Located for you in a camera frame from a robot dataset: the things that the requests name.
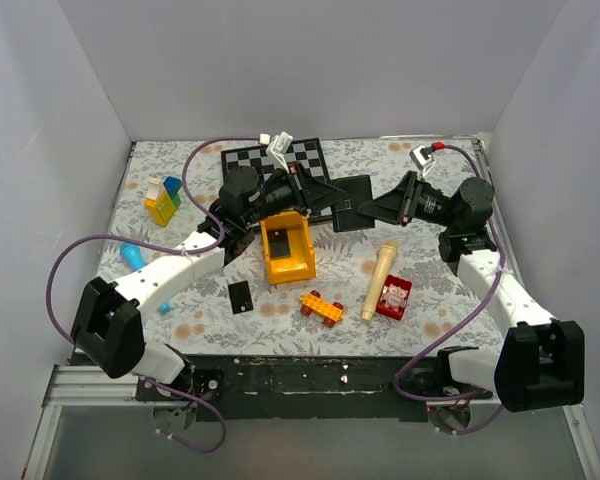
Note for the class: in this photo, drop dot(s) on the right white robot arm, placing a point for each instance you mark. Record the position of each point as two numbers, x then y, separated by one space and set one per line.
541 363

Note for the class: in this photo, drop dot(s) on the orange toy car block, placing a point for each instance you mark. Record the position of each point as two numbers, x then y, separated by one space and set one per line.
331 313

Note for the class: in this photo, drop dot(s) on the red owl toy block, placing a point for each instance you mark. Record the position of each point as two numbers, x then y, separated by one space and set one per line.
394 297

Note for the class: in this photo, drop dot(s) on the blue toy microphone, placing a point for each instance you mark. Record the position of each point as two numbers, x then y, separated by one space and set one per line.
132 256

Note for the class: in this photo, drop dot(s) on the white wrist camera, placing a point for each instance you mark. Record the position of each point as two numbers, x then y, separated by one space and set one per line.
276 147
423 157

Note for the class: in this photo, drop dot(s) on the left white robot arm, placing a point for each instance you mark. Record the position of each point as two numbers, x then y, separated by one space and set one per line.
109 323

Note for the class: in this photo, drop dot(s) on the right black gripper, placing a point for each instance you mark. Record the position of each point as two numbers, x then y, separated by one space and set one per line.
398 205

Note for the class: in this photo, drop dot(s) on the aluminium frame rail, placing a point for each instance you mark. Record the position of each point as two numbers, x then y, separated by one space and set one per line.
91 427

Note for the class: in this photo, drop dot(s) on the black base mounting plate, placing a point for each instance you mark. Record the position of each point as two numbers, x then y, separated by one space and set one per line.
296 387

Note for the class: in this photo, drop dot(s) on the colourful stacked toy blocks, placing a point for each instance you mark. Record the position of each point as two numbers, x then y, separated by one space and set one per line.
162 199

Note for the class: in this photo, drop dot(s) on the black white chessboard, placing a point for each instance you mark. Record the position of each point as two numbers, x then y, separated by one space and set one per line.
258 184

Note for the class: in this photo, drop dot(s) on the cream toy microphone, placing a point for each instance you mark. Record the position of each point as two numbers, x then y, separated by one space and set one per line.
386 256

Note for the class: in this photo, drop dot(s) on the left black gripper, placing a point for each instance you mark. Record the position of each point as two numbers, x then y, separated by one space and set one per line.
309 193

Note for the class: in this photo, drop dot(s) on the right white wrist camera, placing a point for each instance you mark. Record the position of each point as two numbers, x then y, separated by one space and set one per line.
423 157

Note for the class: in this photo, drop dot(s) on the yellow plastic bin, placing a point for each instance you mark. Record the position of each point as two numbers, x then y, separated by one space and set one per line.
301 265

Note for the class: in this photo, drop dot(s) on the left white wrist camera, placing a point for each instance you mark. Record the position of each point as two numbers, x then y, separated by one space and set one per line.
276 147

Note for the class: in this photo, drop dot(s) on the black card on table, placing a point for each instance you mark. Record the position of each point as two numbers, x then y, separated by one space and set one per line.
240 297

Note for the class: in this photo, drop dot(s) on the floral table mat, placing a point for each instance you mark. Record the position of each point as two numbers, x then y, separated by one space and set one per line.
200 318

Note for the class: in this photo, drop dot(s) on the black leather card holder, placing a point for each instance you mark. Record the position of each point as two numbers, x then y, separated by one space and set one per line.
345 217

